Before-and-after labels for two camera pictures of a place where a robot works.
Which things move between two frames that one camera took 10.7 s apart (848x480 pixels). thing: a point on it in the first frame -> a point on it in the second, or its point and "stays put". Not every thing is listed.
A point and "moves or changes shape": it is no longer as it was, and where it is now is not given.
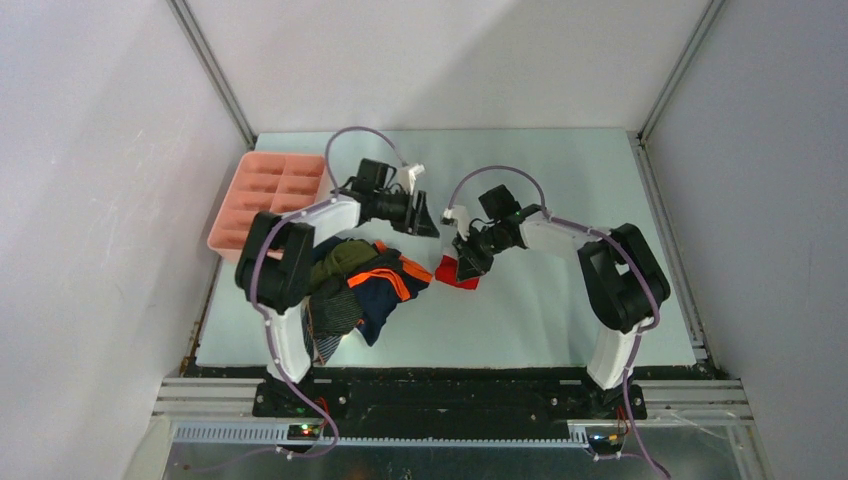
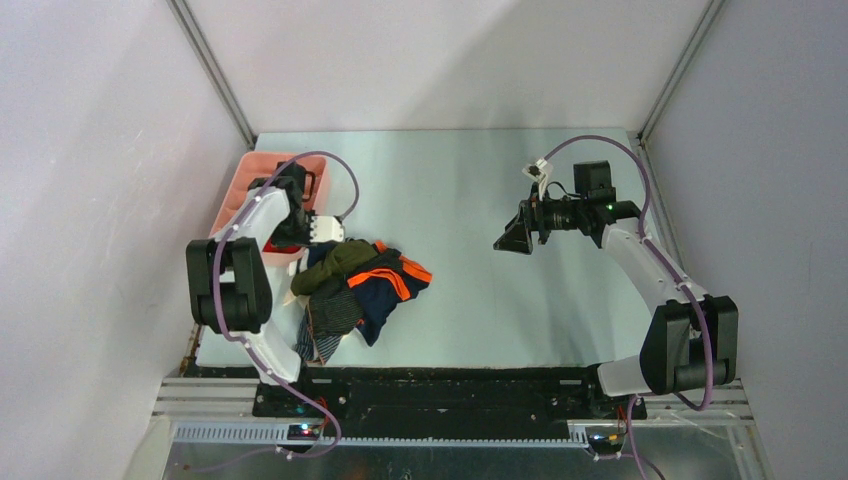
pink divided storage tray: x=277 y=183 stays put
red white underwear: x=446 y=272 moves or changes shape
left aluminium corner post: x=214 y=70 stays put
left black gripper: x=416 y=221 -> x=302 y=240
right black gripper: x=469 y=263 -> x=517 y=237
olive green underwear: x=341 y=259 stays put
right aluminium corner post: x=678 y=70 stays put
